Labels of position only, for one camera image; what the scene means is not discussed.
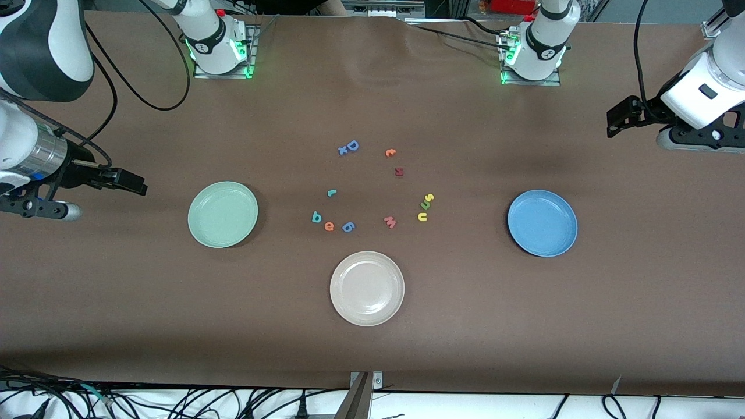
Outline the light green plate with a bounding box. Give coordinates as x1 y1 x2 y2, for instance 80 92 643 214
187 181 259 249

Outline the blue plate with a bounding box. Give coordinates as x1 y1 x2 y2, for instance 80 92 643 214
507 190 579 258

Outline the red background box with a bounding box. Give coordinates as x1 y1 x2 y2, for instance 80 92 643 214
489 0 537 15

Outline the beige plate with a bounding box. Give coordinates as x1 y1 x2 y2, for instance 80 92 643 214
329 251 406 327

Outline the grey equipment rack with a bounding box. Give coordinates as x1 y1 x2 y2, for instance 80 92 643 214
342 0 427 18

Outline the brown table cover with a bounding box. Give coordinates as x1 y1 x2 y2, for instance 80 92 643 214
0 12 745 397

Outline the grey support beam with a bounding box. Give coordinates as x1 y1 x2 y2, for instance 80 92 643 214
335 372 373 419

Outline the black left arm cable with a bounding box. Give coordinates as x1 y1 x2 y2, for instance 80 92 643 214
633 0 650 117

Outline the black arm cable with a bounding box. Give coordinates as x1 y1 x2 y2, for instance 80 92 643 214
81 0 193 146
633 0 650 117

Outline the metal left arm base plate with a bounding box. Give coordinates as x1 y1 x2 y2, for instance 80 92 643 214
501 32 562 87

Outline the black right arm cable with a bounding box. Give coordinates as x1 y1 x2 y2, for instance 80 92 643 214
81 0 193 146

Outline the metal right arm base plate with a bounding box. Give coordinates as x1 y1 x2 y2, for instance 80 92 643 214
193 23 257 79

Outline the black cable on table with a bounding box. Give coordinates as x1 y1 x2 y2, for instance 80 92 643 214
402 16 513 53

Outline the teal floor cable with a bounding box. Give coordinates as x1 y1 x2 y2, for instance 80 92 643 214
80 383 112 406

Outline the silver table edge bracket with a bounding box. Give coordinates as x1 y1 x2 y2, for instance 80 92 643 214
350 371 383 390

